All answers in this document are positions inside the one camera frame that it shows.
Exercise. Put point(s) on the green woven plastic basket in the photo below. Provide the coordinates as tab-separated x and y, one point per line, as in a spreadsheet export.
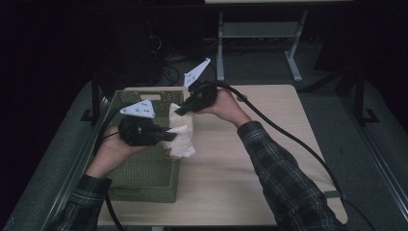
144	170

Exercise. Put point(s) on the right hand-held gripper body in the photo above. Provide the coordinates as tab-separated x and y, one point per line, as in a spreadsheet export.
203	94

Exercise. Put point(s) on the white cloth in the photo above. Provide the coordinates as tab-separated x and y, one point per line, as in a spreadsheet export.
181	141

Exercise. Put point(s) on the person's right hand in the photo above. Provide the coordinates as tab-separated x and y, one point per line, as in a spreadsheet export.
229	106

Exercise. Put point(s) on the person's left hand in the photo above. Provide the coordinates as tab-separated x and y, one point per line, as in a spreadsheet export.
112	154

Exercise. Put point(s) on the white metal table frame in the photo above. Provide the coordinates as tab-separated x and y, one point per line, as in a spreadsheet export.
260	30

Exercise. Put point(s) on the black metal stand post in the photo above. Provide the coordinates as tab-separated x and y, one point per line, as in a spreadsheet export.
360	96
95	96

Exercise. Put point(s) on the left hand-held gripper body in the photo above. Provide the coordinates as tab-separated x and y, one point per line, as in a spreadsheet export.
138	131

